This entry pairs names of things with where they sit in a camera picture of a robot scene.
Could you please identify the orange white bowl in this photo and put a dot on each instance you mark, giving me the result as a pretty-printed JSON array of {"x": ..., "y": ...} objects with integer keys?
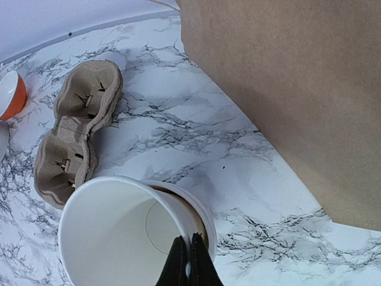
[{"x": 13, "y": 95}]

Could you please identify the brown paper bag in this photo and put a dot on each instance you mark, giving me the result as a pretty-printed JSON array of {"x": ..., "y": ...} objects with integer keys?
[{"x": 307, "y": 74}]

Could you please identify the cardboard cup carrier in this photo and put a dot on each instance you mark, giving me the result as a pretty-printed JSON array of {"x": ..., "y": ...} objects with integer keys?
[{"x": 66, "y": 157}]

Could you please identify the white utensil holder cup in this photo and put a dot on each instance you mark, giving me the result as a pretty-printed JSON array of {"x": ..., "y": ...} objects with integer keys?
[{"x": 4, "y": 138}]

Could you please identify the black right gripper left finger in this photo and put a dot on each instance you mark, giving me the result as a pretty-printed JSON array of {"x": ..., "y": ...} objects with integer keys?
[{"x": 174, "y": 270}]

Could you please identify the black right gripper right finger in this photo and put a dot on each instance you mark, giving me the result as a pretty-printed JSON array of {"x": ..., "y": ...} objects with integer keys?
[{"x": 202, "y": 270}]

